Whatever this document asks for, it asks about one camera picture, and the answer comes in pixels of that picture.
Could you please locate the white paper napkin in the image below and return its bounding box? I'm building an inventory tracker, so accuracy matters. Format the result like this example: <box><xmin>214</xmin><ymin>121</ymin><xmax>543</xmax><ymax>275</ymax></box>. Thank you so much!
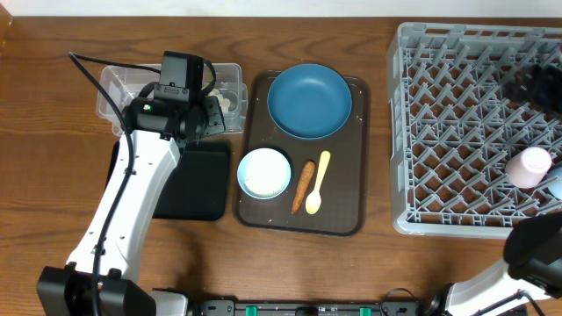
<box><xmin>210</xmin><ymin>89</ymin><xmax>231</xmax><ymax>114</ymax></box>

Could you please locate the pink cup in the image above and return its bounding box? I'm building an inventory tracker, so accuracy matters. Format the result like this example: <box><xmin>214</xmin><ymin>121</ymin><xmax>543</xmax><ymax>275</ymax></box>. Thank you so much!
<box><xmin>505</xmin><ymin>147</ymin><xmax>552</xmax><ymax>189</ymax></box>

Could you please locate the dark blue plate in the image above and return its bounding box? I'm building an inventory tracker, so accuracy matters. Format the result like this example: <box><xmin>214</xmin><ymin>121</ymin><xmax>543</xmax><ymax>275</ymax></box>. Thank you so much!
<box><xmin>267</xmin><ymin>64</ymin><xmax>352</xmax><ymax>140</ymax></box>

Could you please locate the light blue cup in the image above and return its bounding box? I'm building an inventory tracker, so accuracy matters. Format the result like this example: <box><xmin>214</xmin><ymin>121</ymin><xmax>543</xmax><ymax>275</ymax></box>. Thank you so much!
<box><xmin>546</xmin><ymin>167</ymin><xmax>562</xmax><ymax>199</ymax></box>

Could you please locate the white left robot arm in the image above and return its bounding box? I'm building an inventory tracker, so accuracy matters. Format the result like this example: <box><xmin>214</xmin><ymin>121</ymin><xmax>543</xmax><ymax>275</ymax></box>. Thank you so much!
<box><xmin>37</xmin><ymin>96</ymin><xmax>229</xmax><ymax>315</ymax></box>

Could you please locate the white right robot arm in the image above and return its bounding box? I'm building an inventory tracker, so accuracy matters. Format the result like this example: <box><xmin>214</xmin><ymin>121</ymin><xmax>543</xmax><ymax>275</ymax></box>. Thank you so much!
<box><xmin>424</xmin><ymin>65</ymin><xmax>561</xmax><ymax>315</ymax></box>

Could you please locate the grey dishwasher rack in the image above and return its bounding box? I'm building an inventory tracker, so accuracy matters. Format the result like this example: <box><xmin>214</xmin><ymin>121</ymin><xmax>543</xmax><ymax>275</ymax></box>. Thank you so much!
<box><xmin>387</xmin><ymin>22</ymin><xmax>561</xmax><ymax>239</ymax></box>

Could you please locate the clear plastic waste bin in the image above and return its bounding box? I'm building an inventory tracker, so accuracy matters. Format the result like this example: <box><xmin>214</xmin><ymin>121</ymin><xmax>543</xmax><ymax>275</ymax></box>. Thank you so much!
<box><xmin>97</xmin><ymin>63</ymin><xmax>248</xmax><ymax>136</ymax></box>

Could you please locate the black tray bin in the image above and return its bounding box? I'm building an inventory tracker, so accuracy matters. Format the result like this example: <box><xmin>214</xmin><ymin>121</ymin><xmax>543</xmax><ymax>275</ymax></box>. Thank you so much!
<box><xmin>105</xmin><ymin>139</ymin><xmax>233</xmax><ymax>222</ymax></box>

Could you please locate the light blue rice bowl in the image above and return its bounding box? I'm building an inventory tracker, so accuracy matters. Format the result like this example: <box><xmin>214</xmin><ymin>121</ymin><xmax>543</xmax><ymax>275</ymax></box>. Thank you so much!
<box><xmin>236</xmin><ymin>147</ymin><xmax>292</xmax><ymax>199</ymax></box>

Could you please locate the orange carrot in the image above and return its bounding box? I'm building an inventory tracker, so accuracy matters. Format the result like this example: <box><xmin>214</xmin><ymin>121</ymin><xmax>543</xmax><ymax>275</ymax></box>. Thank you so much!
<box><xmin>292</xmin><ymin>161</ymin><xmax>315</xmax><ymax>213</ymax></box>

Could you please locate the yellow plastic spoon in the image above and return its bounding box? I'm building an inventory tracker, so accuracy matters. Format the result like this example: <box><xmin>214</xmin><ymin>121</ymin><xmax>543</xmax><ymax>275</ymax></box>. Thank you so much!
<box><xmin>306</xmin><ymin>150</ymin><xmax>331</xmax><ymax>214</ymax></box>

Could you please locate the dark brown serving tray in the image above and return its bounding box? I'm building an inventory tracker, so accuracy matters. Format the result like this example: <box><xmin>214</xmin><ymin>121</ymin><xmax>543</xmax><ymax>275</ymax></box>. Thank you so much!
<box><xmin>233</xmin><ymin>70</ymin><xmax>370</xmax><ymax>236</ymax></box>

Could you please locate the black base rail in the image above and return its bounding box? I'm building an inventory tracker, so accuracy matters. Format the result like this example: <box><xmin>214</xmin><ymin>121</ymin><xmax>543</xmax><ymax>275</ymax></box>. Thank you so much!
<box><xmin>151</xmin><ymin>289</ymin><xmax>434</xmax><ymax>316</ymax></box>

